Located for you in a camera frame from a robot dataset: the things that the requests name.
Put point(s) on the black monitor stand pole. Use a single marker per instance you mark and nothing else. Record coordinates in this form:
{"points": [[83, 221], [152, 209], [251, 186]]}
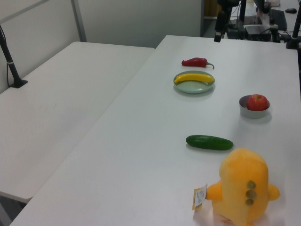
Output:
{"points": [[243, 10]]}

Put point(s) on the grey aluminium partition post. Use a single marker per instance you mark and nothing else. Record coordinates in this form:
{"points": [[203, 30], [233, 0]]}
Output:
{"points": [[78, 21]]}

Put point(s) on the green cucumber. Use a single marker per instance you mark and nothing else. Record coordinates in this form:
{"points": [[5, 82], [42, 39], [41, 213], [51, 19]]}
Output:
{"points": [[209, 142]]}

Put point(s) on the brown wooden panel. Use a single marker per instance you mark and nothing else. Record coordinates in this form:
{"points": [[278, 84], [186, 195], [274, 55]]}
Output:
{"points": [[210, 8]]}

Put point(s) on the yellow banana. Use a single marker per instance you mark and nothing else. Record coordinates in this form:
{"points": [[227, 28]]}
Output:
{"points": [[195, 77]]}

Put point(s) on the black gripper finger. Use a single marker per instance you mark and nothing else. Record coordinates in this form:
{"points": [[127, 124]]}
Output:
{"points": [[219, 26], [228, 17]]}

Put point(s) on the black camera stand pole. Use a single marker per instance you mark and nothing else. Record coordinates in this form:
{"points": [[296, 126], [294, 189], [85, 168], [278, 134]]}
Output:
{"points": [[9, 58]]}

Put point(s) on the red chili pepper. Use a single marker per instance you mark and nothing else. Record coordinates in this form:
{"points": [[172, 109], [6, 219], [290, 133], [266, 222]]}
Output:
{"points": [[194, 62]]}

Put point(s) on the black equipment box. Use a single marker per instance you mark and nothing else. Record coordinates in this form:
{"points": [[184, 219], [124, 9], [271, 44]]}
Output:
{"points": [[235, 31]]}

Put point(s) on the white side table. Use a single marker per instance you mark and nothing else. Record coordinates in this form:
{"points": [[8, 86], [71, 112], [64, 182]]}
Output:
{"points": [[58, 106]]}

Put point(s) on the black computer mouse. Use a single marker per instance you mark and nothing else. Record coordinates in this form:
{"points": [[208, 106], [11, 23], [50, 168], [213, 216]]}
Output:
{"points": [[291, 10]]}

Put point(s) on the pale green plastic plate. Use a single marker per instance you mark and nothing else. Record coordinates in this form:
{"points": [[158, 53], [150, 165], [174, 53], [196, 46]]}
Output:
{"points": [[191, 89]]}

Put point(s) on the paper tag of plush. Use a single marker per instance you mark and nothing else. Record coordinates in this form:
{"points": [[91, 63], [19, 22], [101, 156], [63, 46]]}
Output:
{"points": [[199, 196]]}

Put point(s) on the small metal bowl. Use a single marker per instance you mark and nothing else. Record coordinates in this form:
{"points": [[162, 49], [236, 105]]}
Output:
{"points": [[252, 114]]}

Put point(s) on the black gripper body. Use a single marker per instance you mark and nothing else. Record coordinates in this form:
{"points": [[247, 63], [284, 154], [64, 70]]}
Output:
{"points": [[227, 4]]}

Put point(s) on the red apple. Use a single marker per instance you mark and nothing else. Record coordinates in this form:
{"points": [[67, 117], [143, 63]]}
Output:
{"points": [[257, 102]]}

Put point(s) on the orange plush toy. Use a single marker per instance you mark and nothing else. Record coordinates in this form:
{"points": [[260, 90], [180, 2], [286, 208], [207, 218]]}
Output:
{"points": [[242, 186]]}

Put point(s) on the black clamp stand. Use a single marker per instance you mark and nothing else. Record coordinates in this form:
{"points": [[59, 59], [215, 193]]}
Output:
{"points": [[292, 42]]}

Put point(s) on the grey device box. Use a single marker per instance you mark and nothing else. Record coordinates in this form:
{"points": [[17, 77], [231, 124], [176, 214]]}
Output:
{"points": [[258, 31]]}

